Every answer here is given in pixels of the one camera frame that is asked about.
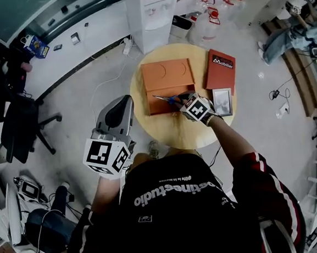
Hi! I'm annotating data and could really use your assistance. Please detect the round wooden table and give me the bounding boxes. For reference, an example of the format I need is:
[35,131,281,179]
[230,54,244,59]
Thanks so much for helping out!
[126,38,243,155]

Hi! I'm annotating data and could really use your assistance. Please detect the grey metal locker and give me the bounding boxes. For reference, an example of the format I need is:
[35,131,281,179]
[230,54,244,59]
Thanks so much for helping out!
[230,0,307,29]

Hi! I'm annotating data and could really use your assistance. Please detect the red book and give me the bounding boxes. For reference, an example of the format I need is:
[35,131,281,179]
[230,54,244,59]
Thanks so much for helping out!
[202,47,240,99]

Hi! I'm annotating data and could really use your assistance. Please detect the white water dispenser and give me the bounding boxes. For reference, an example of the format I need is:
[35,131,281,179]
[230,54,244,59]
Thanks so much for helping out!
[124,0,185,57]

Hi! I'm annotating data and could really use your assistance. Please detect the person's left forearm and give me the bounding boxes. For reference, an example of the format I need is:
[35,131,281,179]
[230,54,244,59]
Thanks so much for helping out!
[87,171,128,217]

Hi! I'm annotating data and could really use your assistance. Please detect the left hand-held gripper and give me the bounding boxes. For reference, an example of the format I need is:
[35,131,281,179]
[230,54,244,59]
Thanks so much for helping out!
[77,94,141,182]

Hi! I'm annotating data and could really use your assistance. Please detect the white waste bin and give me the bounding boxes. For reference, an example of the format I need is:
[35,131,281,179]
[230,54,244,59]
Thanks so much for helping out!
[170,13,195,40]

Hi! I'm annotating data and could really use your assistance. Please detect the blue paper bag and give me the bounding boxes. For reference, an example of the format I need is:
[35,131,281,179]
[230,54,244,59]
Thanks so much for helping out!
[20,32,51,61]

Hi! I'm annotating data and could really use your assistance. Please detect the white low ledge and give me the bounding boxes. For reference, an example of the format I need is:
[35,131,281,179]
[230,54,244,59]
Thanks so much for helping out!
[25,0,145,106]

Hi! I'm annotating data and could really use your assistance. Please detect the black framed window wall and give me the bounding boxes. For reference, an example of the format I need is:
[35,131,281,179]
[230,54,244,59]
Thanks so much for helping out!
[2,0,129,48]

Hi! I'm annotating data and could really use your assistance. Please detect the white black floor device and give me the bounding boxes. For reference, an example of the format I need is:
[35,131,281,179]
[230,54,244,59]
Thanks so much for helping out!
[13,174,44,204]

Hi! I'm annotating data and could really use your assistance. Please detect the frosted glass panel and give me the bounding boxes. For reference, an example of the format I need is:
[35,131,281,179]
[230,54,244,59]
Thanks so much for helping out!
[0,0,71,46]

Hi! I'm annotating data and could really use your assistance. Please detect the black floor cable with adapter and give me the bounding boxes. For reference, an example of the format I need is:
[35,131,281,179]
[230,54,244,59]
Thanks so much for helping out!
[268,86,292,102]

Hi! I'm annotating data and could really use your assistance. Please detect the black office chair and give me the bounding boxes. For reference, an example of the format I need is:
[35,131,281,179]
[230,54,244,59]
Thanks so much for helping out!
[0,90,67,167]

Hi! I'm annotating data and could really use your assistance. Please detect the group of clear water jugs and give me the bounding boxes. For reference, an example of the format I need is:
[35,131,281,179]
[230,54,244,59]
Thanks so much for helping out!
[183,0,251,48]

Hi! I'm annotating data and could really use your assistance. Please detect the white floor adapter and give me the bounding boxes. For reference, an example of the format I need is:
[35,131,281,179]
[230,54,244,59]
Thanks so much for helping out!
[275,102,293,120]

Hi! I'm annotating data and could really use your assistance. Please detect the person's right forearm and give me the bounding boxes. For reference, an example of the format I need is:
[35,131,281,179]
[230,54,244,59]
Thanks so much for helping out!
[205,106,259,174]

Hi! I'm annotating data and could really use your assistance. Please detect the black phone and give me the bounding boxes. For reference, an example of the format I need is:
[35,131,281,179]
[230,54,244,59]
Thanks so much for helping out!
[70,31,82,46]

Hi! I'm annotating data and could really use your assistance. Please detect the person's beige sneaker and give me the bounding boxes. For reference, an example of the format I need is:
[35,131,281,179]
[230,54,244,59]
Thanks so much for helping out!
[147,139,162,161]

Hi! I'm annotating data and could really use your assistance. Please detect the small picture frame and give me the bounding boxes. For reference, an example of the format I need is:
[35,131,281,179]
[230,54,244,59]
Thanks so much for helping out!
[212,87,235,118]

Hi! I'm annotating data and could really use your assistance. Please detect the white power strip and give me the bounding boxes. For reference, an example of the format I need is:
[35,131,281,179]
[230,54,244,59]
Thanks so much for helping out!
[121,36,133,56]

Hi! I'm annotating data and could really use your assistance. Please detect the person's black red shirt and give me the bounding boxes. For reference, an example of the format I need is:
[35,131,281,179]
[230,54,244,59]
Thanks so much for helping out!
[55,138,308,253]

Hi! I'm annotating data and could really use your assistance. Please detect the blue handled scissors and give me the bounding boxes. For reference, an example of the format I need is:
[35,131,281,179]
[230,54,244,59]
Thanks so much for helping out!
[152,92,186,109]

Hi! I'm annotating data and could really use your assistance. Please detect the white shelf unit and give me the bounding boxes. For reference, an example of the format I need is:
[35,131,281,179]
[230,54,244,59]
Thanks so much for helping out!
[0,162,25,248]

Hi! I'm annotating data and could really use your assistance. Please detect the orange box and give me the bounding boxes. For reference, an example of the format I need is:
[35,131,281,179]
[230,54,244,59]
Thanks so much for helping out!
[140,57,198,117]

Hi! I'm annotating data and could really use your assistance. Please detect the wooden step platform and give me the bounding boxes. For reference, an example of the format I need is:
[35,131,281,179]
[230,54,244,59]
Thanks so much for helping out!
[260,13,317,121]

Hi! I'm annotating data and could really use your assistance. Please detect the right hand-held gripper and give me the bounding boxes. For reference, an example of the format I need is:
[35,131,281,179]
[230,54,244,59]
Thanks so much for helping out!
[176,89,216,125]

